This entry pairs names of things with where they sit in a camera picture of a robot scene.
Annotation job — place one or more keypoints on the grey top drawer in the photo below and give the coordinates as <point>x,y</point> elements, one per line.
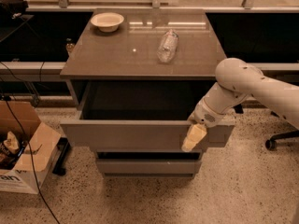
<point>135,115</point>

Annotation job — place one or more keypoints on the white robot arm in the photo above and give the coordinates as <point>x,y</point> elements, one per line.
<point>236,81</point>

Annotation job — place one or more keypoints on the small bottle behind cabinet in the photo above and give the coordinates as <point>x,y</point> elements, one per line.
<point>69,45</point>

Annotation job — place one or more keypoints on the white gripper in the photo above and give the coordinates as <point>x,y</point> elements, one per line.
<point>205,116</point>

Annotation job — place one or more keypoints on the cardboard box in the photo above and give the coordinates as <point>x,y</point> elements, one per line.
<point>40,147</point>

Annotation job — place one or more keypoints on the black bag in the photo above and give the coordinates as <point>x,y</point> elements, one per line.
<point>12,9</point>

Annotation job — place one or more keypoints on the white paper bowl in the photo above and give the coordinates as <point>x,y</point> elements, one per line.
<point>107,22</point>

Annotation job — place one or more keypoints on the black table leg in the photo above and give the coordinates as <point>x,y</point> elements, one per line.
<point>63,148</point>

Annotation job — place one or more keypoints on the snack bags in box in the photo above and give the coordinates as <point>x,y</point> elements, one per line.
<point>10,151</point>

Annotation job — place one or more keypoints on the grey drawer cabinet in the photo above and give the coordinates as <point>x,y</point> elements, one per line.
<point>130,53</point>

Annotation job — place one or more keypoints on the clear plastic water bottle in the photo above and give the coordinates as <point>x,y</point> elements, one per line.
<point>168,46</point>

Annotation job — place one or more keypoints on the black office chair base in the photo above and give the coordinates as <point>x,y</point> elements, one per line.
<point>271,143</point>

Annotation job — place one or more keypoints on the grey drawer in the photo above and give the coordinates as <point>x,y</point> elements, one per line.
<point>149,167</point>
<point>135,115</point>

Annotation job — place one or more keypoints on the grey bottom drawer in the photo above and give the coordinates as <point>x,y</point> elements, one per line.
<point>149,167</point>

